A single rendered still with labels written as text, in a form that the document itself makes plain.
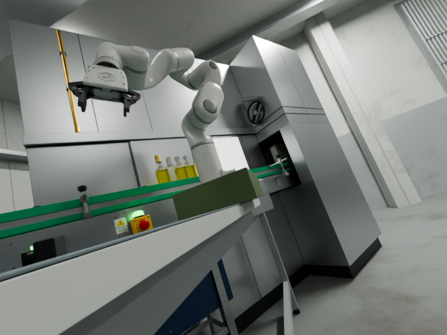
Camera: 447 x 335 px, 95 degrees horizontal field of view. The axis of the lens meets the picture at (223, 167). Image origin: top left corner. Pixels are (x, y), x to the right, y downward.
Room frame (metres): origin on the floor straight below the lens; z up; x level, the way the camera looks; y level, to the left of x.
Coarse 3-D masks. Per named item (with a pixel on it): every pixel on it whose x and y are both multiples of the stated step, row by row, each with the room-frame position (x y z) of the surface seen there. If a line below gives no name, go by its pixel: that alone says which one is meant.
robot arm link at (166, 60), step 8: (160, 56) 0.67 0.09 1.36; (168, 56) 0.66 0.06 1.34; (176, 56) 0.68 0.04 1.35; (152, 64) 0.69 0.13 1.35; (160, 64) 0.68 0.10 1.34; (168, 64) 0.68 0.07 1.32; (176, 64) 0.69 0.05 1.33; (128, 72) 0.58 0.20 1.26; (136, 72) 0.58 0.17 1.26; (152, 72) 0.69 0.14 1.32; (160, 72) 0.69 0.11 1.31; (168, 72) 0.69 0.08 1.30; (128, 80) 0.60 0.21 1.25; (136, 80) 0.61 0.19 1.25; (144, 80) 0.63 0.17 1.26; (152, 80) 0.69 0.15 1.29; (160, 80) 0.70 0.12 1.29; (136, 88) 0.64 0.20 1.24; (144, 88) 0.66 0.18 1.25
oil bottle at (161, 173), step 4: (156, 168) 1.12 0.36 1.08; (160, 168) 1.11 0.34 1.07; (164, 168) 1.12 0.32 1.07; (156, 172) 1.12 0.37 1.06; (160, 172) 1.10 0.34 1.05; (164, 172) 1.12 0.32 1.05; (156, 176) 1.13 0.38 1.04; (160, 176) 1.10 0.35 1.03; (164, 176) 1.11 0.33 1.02; (168, 176) 1.13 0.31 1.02; (160, 180) 1.10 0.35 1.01; (164, 180) 1.11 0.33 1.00; (168, 180) 1.12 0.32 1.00
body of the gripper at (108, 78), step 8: (96, 64) 0.48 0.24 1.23; (104, 64) 0.49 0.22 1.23; (112, 64) 0.49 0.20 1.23; (88, 72) 0.45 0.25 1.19; (96, 72) 0.46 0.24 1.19; (104, 72) 0.47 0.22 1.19; (112, 72) 0.49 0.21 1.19; (120, 72) 0.50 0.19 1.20; (88, 80) 0.44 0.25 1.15; (96, 80) 0.45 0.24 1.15; (104, 80) 0.46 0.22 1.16; (112, 80) 0.47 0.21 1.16; (120, 80) 0.49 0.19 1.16; (96, 88) 0.46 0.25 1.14; (104, 88) 0.47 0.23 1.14; (112, 88) 0.47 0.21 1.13; (120, 88) 0.47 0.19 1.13; (96, 96) 0.48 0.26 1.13; (104, 96) 0.48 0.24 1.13; (112, 96) 0.49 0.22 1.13
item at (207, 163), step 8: (208, 144) 0.72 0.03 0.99; (192, 152) 0.74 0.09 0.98; (200, 152) 0.72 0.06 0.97; (208, 152) 0.72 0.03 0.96; (216, 152) 0.75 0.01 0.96; (200, 160) 0.72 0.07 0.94; (208, 160) 0.72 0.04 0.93; (216, 160) 0.73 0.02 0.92; (200, 168) 0.72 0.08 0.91; (208, 168) 0.71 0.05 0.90; (216, 168) 0.72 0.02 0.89; (200, 176) 0.73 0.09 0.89; (208, 176) 0.71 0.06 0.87; (216, 176) 0.72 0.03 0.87
